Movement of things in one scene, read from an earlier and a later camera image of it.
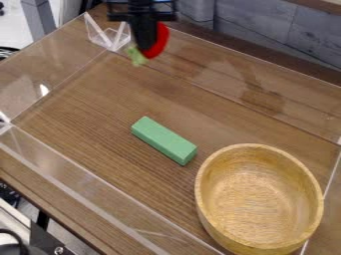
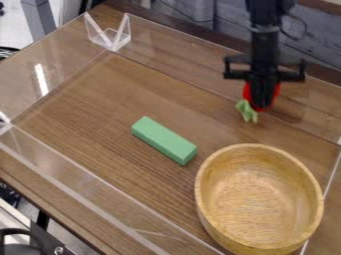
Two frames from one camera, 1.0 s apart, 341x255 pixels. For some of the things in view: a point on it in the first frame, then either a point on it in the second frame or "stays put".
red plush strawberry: [141, 56] to [247, 95]
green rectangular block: [165, 140] stays put
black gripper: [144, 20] to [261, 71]
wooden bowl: [257, 199] stays put
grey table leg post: [39, 16] stays put
